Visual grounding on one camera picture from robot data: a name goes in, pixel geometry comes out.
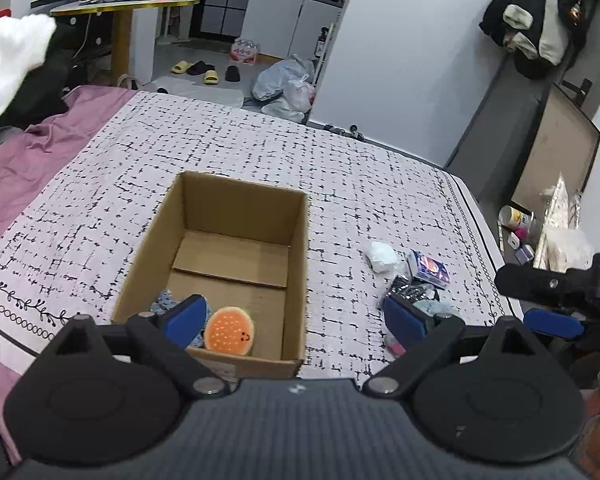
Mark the white floor mat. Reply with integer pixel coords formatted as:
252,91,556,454
145,76,244,109

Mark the white cabinet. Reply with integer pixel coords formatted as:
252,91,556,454
242,0,344,62

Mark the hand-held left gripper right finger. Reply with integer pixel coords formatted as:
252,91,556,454
362,295,553,401

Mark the black garment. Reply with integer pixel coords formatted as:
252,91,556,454
0,25,88,126

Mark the pile of plastic bags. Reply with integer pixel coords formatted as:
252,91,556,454
251,55,315,102

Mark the white fluffy garment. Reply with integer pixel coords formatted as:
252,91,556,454
0,14,57,128

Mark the round yellow-edged table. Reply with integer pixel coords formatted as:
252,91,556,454
50,0,201,87

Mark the black plastic packet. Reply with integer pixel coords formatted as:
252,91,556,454
377,275,441,311

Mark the brown cardboard board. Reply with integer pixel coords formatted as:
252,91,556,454
510,82,600,211

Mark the white red plastic bag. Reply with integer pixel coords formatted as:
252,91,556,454
284,77,316,111

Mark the brown cardboard box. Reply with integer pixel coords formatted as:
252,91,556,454
111,170,311,380

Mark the black drawer cabinet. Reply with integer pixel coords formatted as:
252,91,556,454
55,12,116,63

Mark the white jar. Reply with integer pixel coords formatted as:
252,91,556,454
499,205,535,231

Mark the blue grey knitted cloth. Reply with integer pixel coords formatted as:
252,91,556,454
150,290,211,348

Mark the white black patterned blanket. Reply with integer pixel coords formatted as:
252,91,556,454
0,91,523,380

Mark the purple bed sheet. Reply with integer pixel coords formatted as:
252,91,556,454
0,85,138,463

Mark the silver foil bag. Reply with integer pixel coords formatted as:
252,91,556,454
540,172,583,241

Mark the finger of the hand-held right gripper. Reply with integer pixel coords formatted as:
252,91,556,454
495,262,597,307
522,309,587,342

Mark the orange burger plush toy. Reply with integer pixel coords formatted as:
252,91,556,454
203,306,256,357

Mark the blue tissue pack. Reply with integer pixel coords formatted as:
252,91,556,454
409,249,452,290

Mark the pack of water bottles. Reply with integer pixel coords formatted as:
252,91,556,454
229,37,261,67

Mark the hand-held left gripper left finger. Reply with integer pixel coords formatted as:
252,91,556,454
40,296,231,400

